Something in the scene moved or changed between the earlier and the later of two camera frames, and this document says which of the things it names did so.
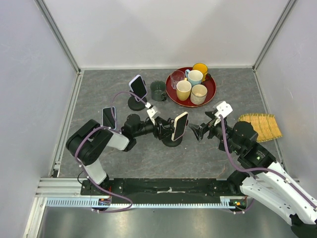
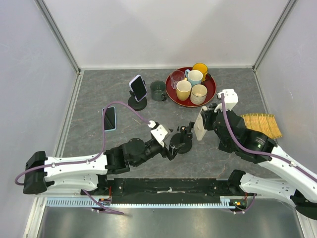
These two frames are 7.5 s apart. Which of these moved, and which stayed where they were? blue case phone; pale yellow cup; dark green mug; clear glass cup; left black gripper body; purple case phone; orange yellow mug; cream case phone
Moved: cream case phone; left black gripper body
Stayed: dark green mug; clear glass cup; pale yellow cup; orange yellow mug; purple case phone; blue case phone
